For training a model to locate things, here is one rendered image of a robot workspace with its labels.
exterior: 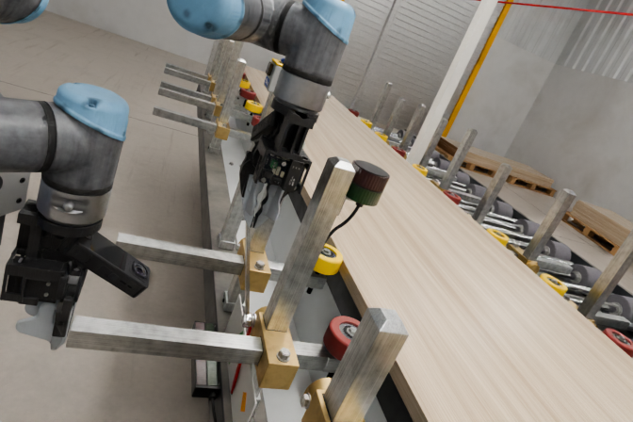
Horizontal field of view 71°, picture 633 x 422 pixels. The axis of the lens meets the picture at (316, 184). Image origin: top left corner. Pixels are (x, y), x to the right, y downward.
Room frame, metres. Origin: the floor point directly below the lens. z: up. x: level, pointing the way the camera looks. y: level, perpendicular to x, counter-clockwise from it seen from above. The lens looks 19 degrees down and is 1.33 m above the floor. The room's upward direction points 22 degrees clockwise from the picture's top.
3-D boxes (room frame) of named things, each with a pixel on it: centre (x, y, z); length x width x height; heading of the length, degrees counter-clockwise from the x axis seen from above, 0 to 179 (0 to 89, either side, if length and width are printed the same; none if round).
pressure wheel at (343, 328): (0.64, -0.15, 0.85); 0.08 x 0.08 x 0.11
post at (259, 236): (0.86, 0.07, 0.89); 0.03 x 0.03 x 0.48; 23
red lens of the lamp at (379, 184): (0.65, -0.07, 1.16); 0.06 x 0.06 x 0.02
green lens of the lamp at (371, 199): (0.65, -0.07, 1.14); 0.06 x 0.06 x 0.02
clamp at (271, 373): (0.61, -0.03, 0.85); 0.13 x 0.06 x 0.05; 23
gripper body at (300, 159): (0.64, 0.07, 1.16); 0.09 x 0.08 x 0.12; 22
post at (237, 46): (2.01, 0.55, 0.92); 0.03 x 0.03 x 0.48; 23
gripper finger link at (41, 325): (0.45, 0.26, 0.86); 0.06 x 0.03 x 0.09; 113
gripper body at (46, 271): (0.46, 0.27, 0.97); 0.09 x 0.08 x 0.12; 113
